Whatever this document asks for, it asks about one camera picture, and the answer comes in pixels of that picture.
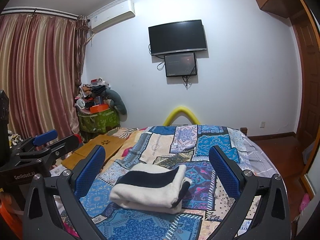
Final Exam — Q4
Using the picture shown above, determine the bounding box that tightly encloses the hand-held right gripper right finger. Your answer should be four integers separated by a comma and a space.
209, 145, 292, 240

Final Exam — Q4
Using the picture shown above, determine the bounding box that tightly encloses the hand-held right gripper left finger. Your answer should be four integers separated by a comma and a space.
22, 145, 108, 240

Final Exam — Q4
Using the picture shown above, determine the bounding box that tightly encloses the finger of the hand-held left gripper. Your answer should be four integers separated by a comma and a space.
9, 129, 58, 156
15, 134, 83, 178

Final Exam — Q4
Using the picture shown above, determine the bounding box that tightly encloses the black and white striped sweater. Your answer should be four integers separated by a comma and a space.
109, 164, 193, 215

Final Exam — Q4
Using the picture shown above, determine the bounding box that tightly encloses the wooden lap desk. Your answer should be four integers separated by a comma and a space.
61, 134, 127, 169

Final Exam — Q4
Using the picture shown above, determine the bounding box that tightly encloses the grey checked bed sheet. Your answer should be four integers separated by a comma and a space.
239, 127, 284, 180

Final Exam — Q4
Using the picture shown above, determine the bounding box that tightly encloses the green storage bag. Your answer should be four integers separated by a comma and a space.
77, 109, 120, 133

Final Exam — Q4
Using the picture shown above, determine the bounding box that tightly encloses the orange box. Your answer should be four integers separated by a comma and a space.
89, 104, 109, 114

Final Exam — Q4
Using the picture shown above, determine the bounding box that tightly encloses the blue patchwork blanket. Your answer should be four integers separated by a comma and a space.
57, 124, 265, 240

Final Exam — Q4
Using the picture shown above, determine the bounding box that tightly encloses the striped cloth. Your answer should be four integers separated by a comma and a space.
110, 127, 140, 140

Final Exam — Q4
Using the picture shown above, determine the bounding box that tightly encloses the orange floral bed sheet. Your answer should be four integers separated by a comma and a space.
100, 130, 150, 170

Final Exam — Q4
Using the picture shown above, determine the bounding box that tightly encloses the striped pink curtain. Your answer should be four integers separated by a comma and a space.
0, 9, 90, 153

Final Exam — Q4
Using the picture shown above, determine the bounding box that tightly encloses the grey plush toy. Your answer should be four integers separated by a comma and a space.
104, 89, 127, 115

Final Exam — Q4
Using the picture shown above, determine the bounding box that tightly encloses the yellow foam tube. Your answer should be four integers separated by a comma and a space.
163, 106, 199, 126

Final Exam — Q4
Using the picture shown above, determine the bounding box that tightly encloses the pink slipper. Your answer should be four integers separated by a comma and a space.
299, 192, 312, 212

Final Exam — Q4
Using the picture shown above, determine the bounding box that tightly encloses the wooden door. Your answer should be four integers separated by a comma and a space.
292, 17, 320, 142

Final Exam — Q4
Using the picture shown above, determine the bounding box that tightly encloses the white air conditioner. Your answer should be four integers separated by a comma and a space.
88, 0, 136, 33

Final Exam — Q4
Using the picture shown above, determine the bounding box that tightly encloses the small wall monitor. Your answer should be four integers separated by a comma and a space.
164, 52, 198, 77

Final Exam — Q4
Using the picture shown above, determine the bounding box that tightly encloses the curtain rail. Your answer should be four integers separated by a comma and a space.
0, 6, 80, 19

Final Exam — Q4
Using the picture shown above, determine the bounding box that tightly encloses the black wall television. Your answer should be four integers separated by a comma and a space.
148, 19, 208, 55

